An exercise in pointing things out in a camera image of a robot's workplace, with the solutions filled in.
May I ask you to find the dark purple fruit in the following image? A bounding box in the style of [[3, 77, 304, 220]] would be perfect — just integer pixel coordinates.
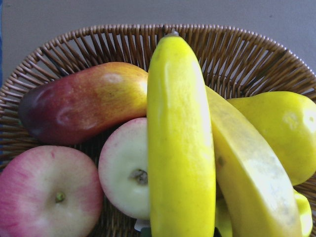
[[18, 62, 148, 145]]

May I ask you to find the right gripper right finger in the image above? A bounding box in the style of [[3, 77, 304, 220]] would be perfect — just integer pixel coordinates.
[[214, 227, 222, 237]]

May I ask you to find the red apple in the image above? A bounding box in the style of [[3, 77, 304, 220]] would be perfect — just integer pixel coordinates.
[[0, 146, 103, 237]]

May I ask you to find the yellow star fruit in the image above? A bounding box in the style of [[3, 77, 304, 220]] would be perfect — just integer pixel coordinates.
[[215, 190, 313, 237]]

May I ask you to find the yellow banana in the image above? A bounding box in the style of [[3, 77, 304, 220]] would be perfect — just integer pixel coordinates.
[[147, 32, 216, 237], [206, 88, 302, 237]]

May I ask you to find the white paper label tag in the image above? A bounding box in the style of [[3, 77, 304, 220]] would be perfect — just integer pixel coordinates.
[[134, 219, 151, 232]]

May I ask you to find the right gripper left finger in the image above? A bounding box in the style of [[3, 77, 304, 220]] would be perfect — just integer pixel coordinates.
[[141, 227, 151, 237]]

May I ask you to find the woven wicker basket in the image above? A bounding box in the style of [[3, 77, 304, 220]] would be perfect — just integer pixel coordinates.
[[0, 23, 316, 237]]

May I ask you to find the pink peach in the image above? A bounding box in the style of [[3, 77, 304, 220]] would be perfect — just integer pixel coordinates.
[[98, 118, 150, 220]]

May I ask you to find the yellow lemon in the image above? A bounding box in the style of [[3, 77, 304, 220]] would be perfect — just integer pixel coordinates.
[[228, 91, 316, 186]]

